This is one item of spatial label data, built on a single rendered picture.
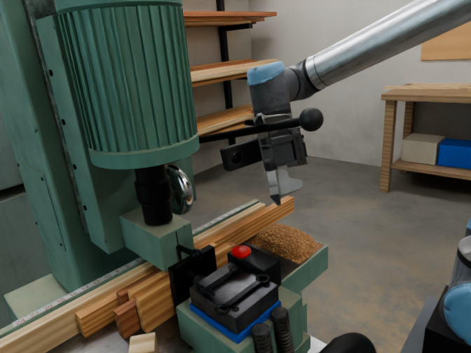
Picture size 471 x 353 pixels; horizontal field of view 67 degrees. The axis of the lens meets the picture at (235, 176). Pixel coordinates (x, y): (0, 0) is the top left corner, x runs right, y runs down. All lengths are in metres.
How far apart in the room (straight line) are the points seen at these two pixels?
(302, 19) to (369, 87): 1.02
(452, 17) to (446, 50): 2.79
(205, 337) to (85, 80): 0.39
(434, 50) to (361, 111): 0.84
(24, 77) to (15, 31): 0.07
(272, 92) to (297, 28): 3.37
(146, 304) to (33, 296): 0.45
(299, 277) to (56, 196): 0.50
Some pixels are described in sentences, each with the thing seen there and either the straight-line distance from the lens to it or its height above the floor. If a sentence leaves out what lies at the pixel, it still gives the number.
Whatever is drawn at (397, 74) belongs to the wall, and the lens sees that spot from 3.77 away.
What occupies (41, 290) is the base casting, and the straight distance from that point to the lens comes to 1.02.
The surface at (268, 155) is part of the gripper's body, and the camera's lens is 0.67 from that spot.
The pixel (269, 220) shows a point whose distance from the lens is 0.87.
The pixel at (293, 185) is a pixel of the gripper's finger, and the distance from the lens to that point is 0.64.
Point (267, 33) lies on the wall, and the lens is 4.42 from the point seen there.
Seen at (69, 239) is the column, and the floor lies 0.98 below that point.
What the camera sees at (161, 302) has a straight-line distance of 0.62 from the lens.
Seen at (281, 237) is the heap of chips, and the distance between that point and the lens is 0.77.
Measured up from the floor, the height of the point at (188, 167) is 1.05.
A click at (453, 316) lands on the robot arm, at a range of 0.80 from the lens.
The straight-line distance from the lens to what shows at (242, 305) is 0.50.
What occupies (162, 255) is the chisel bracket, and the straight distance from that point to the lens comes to 0.62.
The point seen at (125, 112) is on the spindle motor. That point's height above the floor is 1.25.
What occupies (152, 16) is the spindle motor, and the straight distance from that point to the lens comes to 0.52.
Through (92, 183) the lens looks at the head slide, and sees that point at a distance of 0.68.
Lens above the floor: 1.32
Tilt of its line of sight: 20 degrees down
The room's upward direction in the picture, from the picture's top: 5 degrees counter-clockwise
